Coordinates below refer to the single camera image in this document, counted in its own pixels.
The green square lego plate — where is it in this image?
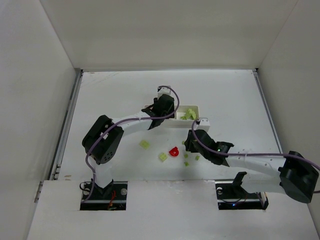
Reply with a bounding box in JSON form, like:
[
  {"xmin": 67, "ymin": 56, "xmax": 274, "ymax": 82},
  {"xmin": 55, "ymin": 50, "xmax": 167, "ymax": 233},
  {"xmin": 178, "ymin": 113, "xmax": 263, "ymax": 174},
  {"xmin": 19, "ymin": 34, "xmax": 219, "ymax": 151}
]
[
  {"xmin": 158, "ymin": 152, "xmax": 168, "ymax": 162},
  {"xmin": 139, "ymin": 140, "xmax": 150, "ymax": 150}
]

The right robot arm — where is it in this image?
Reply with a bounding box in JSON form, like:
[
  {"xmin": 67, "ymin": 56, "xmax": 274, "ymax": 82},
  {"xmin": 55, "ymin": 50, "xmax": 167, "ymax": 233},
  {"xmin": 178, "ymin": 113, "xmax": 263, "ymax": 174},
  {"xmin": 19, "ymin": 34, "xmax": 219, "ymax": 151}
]
[{"xmin": 184, "ymin": 129, "xmax": 320, "ymax": 204}]

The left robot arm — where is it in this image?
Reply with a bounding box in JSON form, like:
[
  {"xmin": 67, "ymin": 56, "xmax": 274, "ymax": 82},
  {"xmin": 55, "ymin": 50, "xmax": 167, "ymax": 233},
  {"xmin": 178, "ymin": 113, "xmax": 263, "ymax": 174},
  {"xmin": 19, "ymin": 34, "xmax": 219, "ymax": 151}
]
[{"xmin": 82, "ymin": 94, "xmax": 175, "ymax": 189}]

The red round lego piece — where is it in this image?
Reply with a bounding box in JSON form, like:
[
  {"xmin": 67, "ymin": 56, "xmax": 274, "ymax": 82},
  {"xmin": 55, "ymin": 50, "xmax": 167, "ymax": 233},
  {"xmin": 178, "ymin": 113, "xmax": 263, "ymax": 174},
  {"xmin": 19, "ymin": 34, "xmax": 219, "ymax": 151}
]
[{"xmin": 168, "ymin": 146, "xmax": 180, "ymax": 158}]

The white three-compartment tray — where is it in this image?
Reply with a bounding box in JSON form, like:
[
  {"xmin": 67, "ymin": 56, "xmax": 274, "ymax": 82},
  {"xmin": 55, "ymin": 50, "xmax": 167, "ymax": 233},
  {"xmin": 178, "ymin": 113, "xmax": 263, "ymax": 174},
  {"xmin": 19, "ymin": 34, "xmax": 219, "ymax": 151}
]
[{"xmin": 141, "ymin": 103, "xmax": 200, "ymax": 128}]

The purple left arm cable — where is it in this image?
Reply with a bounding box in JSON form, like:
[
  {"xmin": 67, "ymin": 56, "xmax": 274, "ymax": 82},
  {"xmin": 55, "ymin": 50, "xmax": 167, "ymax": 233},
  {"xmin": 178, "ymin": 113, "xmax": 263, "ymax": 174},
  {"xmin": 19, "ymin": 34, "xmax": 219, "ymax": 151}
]
[{"xmin": 84, "ymin": 85, "xmax": 181, "ymax": 201}]

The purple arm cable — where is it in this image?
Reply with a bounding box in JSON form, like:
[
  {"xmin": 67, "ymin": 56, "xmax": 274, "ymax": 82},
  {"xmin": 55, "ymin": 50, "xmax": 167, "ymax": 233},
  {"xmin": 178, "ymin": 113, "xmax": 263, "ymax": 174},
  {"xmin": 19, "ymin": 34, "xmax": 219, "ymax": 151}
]
[
  {"xmin": 84, "ymin": 85, "xmax": 181, "ymax": 201},
  {"xmin": 191, "ymin": 120, "xmax": 320, "ymax": 194}
]

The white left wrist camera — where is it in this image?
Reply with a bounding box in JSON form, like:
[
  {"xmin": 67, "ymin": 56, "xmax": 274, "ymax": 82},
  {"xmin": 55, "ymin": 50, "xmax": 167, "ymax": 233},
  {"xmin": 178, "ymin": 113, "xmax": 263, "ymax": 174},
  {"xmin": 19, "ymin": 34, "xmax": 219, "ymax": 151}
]
[{"xmin": 157, "ymin": 86, "xmax": 171, "ymax": 98}]

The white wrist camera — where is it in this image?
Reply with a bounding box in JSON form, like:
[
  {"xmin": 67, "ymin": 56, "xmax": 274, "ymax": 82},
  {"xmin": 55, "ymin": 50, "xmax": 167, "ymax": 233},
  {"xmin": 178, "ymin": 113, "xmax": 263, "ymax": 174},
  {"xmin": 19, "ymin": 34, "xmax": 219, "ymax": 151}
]
[
  {"xmin": 157, "ymin": 86, "xmax": 171, "ymax": 98},
  {"xmin": 195, "ymin": 117, "xmax": 211, "ymax": 132}
]

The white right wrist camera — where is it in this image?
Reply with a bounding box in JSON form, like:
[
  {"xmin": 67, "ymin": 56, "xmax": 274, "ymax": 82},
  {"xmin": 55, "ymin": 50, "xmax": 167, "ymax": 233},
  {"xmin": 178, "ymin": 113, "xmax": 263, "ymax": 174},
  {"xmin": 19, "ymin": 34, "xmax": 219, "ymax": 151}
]
[{"xmin": 195, "ymin": 117, "xmax": 211, "ymax": 132}]

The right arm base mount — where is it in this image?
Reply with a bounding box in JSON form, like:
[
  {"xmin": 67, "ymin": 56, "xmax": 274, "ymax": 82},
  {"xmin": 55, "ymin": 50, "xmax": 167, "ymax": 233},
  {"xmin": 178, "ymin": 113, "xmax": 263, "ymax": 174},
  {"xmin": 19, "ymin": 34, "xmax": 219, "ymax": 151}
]
[{"xmin": 215, "ymin": 171, "xmax": 269, "ymax": 210}]

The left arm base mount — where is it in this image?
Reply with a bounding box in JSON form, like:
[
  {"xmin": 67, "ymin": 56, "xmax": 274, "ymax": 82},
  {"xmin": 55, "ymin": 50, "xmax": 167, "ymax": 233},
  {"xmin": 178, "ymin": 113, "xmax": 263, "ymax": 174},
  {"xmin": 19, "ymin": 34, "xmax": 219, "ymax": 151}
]
[{"xmin": 79, "ymin": 181, "xmax": 128, "ymax": 211}]

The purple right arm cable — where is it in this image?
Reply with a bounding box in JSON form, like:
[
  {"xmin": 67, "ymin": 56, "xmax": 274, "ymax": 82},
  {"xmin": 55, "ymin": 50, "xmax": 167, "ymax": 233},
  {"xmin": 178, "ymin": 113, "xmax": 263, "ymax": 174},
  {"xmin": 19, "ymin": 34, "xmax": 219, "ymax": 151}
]
[{"xmin": 191, "ymin": 120, "xmax": 320, "ymax": 194}]

